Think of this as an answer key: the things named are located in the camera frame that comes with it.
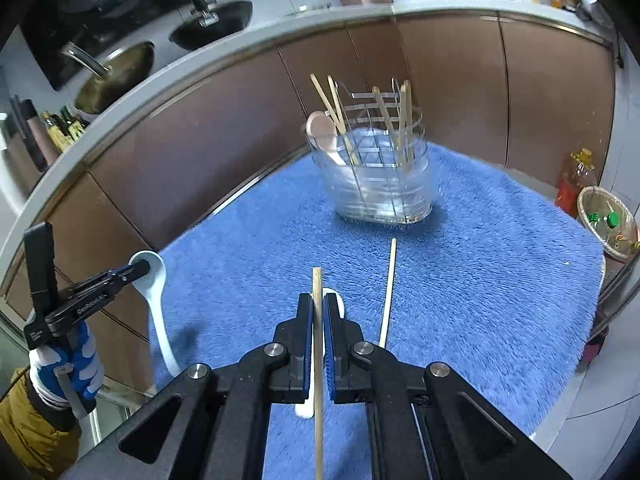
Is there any black wok with lid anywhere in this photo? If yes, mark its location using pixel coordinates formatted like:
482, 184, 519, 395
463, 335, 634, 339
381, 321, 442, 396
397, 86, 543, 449
168, 0, 253, 52

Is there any person's left hand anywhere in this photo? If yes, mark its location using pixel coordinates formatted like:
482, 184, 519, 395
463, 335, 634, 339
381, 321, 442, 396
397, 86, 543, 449
27, 320, 104, 406

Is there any white ceramic spoon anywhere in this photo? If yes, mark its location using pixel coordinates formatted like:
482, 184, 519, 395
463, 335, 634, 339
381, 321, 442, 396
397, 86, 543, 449
129, 251, 181, 379
295, 287, 346, 419
306, 111, 347, 167

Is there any dark bottle yellow label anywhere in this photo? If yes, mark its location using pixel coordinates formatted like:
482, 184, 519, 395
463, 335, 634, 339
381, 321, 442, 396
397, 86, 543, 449
59, 105, 87, 139

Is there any person's left forearm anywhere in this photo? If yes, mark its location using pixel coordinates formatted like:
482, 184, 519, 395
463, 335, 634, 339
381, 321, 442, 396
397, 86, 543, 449
0, 370, 83, 480

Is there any blue fluffy mat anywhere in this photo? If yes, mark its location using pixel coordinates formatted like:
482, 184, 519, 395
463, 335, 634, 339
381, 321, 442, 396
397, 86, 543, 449
148, 142, 607, 480

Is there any wire and plastic utensil holder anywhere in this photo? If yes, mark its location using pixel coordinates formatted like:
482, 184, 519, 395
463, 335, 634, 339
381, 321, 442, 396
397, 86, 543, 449
306, 78, 432, 228

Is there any brass wok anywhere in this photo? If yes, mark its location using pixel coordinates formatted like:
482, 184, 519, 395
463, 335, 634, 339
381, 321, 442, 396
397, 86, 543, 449
62, 41, 155, 115

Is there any beige trash bin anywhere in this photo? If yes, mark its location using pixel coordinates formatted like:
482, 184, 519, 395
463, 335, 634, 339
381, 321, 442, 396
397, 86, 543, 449
576, 186, 640, 263

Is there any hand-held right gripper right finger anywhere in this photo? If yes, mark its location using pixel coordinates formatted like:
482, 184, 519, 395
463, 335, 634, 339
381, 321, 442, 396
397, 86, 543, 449
322, 292, 572, 480

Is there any cooking oil bottle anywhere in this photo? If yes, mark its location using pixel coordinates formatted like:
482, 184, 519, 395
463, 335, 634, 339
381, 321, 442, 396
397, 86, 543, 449
555, 148, 599, 218

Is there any black range hood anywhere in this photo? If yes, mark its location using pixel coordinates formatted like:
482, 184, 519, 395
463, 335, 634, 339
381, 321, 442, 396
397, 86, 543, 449
20, 0, 229, 92

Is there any dark soy sauce bottle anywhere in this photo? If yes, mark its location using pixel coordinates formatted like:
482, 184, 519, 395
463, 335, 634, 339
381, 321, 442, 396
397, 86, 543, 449
40, 111, 71, 153

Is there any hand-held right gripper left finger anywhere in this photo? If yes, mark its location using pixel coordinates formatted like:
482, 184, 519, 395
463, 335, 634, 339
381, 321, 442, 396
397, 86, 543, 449
60, 292, 316, 480

